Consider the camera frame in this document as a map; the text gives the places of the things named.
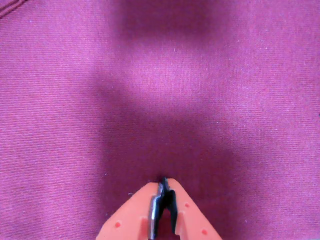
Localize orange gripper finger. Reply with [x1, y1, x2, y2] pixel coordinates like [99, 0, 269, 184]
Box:
[95, 176, 168, 240]
[161, 177, 224, 240]

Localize maroon cloth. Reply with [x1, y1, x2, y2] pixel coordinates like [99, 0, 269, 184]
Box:
[0, 0, 320, 240]

